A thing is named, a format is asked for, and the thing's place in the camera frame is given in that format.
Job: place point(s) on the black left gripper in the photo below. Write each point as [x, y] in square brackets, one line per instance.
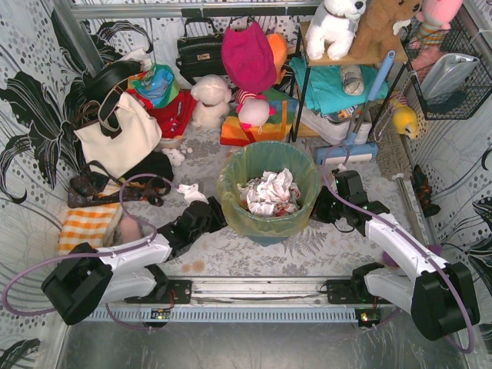
[214, 211]

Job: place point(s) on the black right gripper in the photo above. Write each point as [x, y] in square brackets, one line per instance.
[323, 204]

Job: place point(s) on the yellow plastic trash bag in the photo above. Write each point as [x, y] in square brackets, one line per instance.
[250, 162]

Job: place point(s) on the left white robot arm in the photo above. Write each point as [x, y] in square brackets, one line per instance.
[89, 277]

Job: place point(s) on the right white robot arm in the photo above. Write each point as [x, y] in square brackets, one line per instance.
[439, 296]

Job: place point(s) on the crumpled white paper trash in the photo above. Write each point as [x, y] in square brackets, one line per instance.
[274, 194]

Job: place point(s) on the teal plastic trash bin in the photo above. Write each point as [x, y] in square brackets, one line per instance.
[269, 238]

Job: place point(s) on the cream canvas tote bag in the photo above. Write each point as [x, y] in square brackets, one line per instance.
[139, 136]

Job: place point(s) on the small white fluffy plush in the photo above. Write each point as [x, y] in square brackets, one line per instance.
[176, 156]

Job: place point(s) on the magenta red sock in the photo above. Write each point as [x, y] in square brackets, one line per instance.
[389, 261]

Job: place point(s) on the white shoe box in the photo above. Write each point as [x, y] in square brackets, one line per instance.
[336, 132]

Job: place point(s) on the rainbow striped folded towel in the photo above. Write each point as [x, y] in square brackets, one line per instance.
[276, 128]

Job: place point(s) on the black orange patterned cloth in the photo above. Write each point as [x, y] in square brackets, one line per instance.
[424, 191]

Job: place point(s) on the red folded clothes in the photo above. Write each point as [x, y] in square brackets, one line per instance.
[173, 119]

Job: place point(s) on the orange checkered cloth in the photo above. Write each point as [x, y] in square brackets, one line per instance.
[95, 225]

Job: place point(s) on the yellow plush duck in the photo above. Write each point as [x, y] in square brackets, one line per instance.
[403, 116]

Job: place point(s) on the pink faced striped doll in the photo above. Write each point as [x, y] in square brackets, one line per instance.
[253, 109]

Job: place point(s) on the white plush lamb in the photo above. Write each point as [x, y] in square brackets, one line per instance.
[212, 95]

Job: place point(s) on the colourful rainbow cloth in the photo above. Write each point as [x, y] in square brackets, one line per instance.
[155, 88]

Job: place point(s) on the black leather handbag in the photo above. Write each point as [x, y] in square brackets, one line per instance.
[200, 56]

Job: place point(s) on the orange plush toy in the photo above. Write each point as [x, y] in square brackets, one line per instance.
[279, 49]

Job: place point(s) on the magenta felt hat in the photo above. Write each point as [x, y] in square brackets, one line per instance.
[248, 59]

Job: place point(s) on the brown plush teddy bear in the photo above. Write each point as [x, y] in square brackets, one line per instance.
[381, 24]

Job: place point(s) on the white plush dog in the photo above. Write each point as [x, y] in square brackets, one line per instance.
[333, 27]

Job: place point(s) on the pink plush toy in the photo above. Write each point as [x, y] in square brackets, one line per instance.
[434, 17]

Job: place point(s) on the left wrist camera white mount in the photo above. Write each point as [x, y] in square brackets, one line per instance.
[191, 193]

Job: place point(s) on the blue handled mop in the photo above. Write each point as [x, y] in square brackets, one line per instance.
[347, 150]

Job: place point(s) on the chenille mop with metal handle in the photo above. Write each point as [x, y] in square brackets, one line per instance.
[394, 165]

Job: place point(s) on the black wire basket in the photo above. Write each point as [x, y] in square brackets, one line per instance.
[459, 104]

